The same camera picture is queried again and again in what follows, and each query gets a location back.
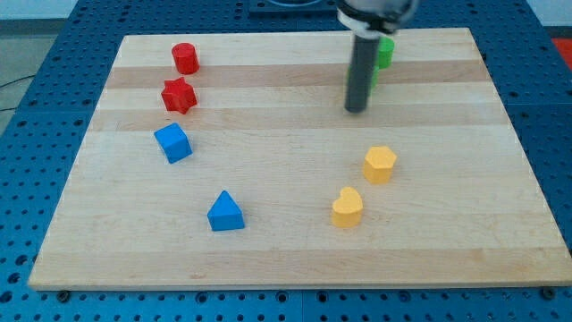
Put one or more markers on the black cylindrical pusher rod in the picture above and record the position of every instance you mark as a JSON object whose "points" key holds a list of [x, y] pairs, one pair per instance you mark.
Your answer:
{"points": [[362, 63]]}

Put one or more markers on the blue cube block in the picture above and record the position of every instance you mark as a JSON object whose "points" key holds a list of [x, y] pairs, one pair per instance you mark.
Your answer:
{"points": [[174, 142]]}

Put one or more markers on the blue triangle block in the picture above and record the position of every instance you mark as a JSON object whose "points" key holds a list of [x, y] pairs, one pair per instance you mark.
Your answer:
{"points": [[225, 214]]}

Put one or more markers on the green cylinder block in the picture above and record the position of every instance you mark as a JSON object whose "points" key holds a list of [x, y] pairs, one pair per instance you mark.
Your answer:
{"points": [[385, 53]]}

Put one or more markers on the yellow pentagon block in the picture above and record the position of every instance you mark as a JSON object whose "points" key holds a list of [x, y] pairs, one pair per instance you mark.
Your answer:
{"points": [[378, 164]]}

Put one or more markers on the yellow heart block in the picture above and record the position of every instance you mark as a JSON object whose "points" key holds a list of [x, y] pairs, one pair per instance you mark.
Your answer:
{"points": [[347, 209]]}

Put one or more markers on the red cylinder block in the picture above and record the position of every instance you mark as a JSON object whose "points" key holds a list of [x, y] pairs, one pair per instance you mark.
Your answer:
{"points": [[185, 58]]}

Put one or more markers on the wooden board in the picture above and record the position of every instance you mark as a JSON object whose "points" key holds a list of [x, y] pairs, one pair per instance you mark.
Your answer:
{"points": [[462, 207]]}

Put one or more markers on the red star block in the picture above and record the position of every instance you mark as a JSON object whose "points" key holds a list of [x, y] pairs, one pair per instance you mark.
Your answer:
{"points": [[178, 96]]}

